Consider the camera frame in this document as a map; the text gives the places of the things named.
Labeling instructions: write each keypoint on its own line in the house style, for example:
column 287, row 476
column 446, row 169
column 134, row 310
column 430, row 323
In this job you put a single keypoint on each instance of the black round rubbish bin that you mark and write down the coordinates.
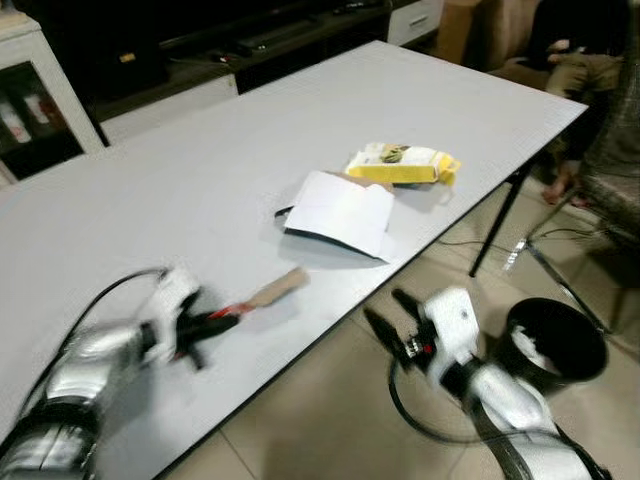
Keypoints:
column 575, row 335

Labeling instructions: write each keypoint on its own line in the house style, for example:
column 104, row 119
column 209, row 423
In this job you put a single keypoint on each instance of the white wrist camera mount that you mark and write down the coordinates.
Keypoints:
column 170, row 300
column 452, row 320

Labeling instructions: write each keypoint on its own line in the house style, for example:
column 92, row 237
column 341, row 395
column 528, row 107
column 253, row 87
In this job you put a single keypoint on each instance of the yellow and white snack bag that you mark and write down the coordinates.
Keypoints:
column 400, row 165

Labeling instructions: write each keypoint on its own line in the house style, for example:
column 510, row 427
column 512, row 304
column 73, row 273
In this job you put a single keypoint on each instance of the woven chair with metal frame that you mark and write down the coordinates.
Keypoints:
column 615, row 160

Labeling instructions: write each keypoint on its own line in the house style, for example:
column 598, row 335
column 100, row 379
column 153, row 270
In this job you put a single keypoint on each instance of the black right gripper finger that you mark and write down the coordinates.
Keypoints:
column 408, row 303
column 385, row 330

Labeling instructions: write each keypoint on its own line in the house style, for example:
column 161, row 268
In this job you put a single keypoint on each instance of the dark low tv bench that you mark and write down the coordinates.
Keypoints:
column 190, row 60

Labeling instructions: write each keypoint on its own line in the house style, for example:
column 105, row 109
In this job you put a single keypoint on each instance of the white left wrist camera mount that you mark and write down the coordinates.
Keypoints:
column 170, row 300

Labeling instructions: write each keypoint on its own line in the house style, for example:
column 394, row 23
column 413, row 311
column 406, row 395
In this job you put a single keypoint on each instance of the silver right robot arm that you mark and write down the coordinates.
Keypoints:
column 520, row 420

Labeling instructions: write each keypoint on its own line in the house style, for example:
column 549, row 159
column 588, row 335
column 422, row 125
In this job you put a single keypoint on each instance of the white folded paper box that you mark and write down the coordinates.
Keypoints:
column 340, row 210

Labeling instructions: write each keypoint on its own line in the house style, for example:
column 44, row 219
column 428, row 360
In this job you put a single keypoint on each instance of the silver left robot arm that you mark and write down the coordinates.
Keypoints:
column 75, row 375

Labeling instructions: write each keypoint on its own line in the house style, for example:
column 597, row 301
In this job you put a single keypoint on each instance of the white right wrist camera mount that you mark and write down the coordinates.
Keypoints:
column 452, row 320

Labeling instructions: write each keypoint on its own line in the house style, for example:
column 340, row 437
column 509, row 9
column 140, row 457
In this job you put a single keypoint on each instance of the white glass door cabinet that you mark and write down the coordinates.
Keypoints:
column 35, row 95

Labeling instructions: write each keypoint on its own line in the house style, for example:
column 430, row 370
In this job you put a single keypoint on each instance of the seated person in dark clothes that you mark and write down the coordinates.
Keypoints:
column 580, row 70

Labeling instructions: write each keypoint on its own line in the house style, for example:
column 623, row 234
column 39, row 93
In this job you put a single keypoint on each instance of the white crumpled paper trash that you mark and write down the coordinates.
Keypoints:
column 533, row 350

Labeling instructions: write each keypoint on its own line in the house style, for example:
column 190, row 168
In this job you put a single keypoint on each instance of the white drawer unit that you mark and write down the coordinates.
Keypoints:
column 415, row 20

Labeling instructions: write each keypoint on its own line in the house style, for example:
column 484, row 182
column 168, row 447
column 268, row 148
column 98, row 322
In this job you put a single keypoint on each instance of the black metal table leg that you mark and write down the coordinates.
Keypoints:
column 500, row 220

